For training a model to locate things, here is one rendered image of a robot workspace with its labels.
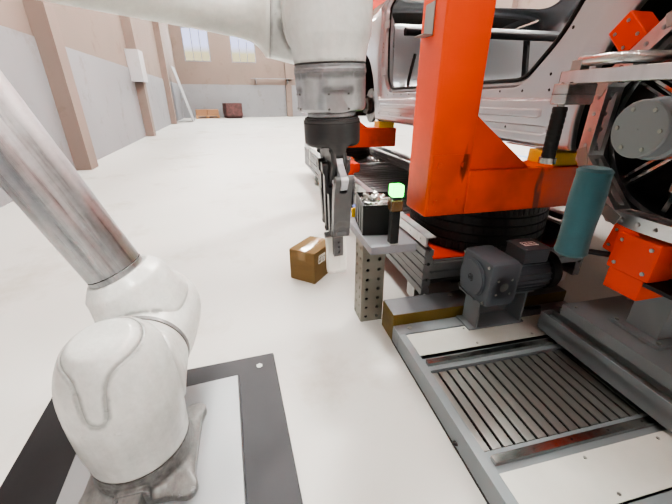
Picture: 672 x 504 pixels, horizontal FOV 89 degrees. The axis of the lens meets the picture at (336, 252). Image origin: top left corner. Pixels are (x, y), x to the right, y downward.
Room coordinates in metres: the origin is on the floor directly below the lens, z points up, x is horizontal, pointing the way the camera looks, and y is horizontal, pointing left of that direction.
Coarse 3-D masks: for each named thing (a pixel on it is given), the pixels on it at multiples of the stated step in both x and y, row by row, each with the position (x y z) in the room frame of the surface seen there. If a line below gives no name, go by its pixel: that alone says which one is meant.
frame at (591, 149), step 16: (656, 32) 1.00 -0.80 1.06; (640, 48) 1.02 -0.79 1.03; (656, 48) 1.02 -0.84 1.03; (624, 64) 1.05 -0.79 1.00; (640, 64) 1.05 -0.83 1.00; (608, 96) 1.08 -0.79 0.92; (592, 112) 1.11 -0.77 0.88; (608, 112) 1.10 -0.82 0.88; (592, 128) 1.09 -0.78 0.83; (608, 128) 1.09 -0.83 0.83; (592, 144) 1.08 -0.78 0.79; (576, 160) 1.11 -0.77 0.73; (592, 160) 1.07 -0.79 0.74; (608, 208) 0.96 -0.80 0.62; (624, 208) 0.96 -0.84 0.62; (624, 224) 0.91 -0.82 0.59; (640, 224) 0.91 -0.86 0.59; (656, 224) 0.84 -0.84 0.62
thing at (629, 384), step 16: (544, 320) 1.08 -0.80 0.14; (560, 320) 1.07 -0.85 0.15; (560, 336) 1.00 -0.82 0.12; (576, 336) 0.95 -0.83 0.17; (576, 352) 0.93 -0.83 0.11; (592, 352) 0.88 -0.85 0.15; (608, 352) 0.88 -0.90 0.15; (592, 368) 0.87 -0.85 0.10; (608, 368) 0.82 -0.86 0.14; (624, 368) 0.82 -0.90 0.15; (624, 384) 0.77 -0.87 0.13; (640, 384) 0.74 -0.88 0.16; (656, 384) 0.74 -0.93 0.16; (640, 400) 0.72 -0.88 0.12; (656, 400) 0.69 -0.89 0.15; (656, 416) 0.67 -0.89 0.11
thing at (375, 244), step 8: (352, 224) 1.30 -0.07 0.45; (360, 232) 1.21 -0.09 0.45; (400, 232) 1.21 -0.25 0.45; (360, 240) 1.18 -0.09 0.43; (368, 240) 1.13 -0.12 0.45; (376, 240) 1.13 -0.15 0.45; (384, 240) 1.13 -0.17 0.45; (400, 240) 1.13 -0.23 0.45; (408, 240) 1.13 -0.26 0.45; (368, 248) 1.09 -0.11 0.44; (376, 248) 1.07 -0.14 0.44; (384, 248) 1.08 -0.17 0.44; (392, 248) 1.08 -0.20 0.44; (400, 248) 1.09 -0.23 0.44; (408, 248) 1.10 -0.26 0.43
